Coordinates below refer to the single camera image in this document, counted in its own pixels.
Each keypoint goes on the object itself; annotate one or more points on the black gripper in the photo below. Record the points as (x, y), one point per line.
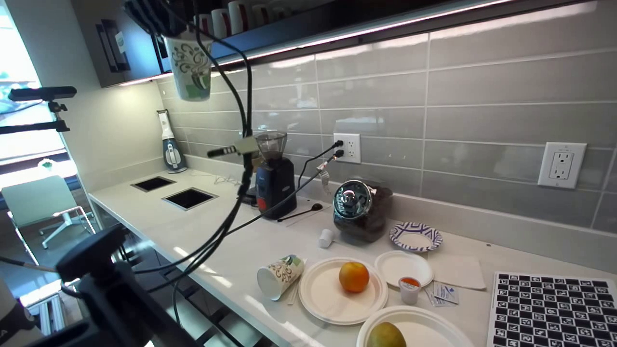
(161, 15)

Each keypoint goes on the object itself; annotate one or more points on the black coffee grinder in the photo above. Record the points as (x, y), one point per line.
(275, 175)

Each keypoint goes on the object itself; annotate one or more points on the white office chair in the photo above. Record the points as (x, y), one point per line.
(45, 199)

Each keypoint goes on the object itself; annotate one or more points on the small white bottle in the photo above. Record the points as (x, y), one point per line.
(327, 237)

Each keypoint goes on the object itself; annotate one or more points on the large white paper plate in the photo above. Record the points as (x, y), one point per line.
(323, 295)

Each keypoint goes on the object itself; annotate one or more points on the orange fruit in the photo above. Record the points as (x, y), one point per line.
(354, 276)

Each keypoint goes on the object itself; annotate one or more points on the blue patterned paper bowl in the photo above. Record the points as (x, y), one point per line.
(415, 237)

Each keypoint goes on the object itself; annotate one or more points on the small white paper plate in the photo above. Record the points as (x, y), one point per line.
(396, 264)

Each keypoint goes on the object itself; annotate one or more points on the small sauce cup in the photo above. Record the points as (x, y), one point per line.
(410, 289)

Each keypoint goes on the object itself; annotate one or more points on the yellow-green fruit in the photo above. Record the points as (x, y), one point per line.
(386, 334)

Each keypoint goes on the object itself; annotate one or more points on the white napkin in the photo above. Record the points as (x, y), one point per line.
(460, 270)

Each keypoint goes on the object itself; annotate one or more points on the sauce packet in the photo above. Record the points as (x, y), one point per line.
(446, 293)

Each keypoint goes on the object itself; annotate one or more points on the white bowl front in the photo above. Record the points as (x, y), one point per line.
(419, 326)

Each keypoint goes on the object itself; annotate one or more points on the black white checkerboard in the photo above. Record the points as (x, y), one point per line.
(552, 310)

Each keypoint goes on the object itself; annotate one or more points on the dark wall shelf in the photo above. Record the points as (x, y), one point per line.
(277, 29)

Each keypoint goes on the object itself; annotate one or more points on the white wall outlet left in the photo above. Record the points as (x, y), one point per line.
(350, 145)

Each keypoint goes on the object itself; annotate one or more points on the white wall outlet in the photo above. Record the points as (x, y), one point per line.
(350, 145)
(562, 164)

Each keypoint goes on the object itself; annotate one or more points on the black camera on stand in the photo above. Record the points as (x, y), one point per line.
(120, 310)

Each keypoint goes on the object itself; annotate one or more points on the white wall outlet right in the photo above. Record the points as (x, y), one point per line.
(562, 164)

